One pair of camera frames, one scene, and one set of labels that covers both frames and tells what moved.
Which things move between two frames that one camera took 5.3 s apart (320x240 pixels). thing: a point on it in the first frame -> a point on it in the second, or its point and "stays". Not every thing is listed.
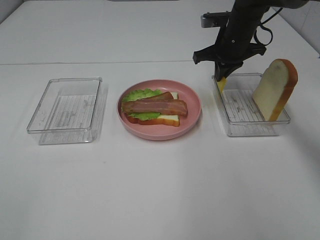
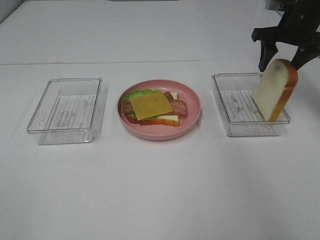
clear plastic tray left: [68, 111] stays
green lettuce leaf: [140, 94] stays
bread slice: [166, 120] stays
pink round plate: [155, 132] stays
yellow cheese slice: [222, 83] -> [151, 105]
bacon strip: [165, 96] -> [127, 107]
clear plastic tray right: [240, 115] stays
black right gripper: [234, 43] -> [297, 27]
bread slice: [274, 87] stays
